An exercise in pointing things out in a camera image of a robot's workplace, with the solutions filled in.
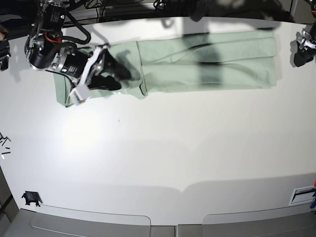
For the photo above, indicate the light green T-shirt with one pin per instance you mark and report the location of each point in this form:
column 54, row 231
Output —
column 196, row 62

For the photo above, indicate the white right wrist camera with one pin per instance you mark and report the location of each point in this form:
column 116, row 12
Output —
column 80, row 93

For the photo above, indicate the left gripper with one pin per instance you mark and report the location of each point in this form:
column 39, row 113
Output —
column 303, row 55

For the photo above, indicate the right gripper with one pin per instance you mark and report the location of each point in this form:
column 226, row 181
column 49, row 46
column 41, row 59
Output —
column 70, row 63

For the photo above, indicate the dark camera mount post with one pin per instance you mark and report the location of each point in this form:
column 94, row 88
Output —
column 200, row 9

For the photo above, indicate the black hex keys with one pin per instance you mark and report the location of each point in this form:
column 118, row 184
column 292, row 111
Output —
column 4, row 139

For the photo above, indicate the grey chair right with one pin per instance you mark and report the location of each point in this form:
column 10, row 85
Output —
column 293, row 221

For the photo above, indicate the black clamp bracket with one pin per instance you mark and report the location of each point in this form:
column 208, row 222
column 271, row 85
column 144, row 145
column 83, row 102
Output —
column 31, row 197

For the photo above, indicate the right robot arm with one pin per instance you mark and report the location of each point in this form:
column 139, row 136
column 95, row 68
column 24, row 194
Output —
column 59, row 43

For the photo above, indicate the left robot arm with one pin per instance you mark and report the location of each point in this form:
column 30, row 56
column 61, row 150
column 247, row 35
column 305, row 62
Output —
column 304, row 12

